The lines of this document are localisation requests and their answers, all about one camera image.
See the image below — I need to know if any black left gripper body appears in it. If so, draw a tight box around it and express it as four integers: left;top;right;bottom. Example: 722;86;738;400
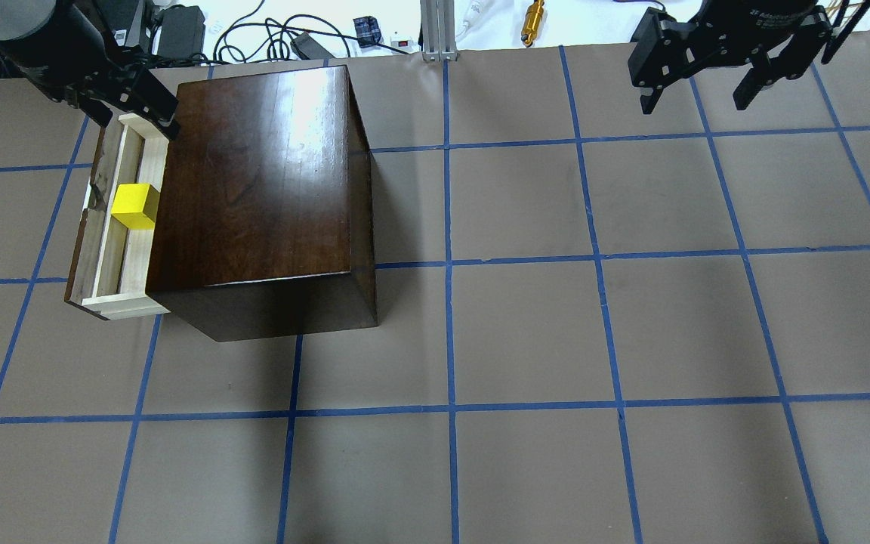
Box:
0;1;166;113

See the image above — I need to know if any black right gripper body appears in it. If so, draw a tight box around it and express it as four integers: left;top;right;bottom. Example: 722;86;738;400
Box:
628;1;834;85

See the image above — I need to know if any white drawer handle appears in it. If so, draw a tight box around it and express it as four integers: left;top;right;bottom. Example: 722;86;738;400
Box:
83;184;101;209

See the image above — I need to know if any yellow block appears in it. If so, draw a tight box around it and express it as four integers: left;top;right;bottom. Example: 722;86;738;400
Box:
110;183;160;230

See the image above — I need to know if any dark wooden drawer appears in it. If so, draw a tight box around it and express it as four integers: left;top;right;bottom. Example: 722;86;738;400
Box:
63;113;169;320

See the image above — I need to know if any black power adapter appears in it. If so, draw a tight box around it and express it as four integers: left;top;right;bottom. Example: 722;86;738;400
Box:
156;5;206;59

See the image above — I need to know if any gold metal cylinder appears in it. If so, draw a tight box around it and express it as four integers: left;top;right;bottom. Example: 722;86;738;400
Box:
519;0;545;48

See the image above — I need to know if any dark wooden cabinet box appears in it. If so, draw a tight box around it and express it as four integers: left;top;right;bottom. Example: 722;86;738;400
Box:
145;65;379;343

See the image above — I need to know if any blue small device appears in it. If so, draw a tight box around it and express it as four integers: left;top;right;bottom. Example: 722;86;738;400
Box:
353;15;383;49

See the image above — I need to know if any aluminium frame post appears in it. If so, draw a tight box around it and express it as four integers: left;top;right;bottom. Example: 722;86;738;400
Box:
420;0;458;62

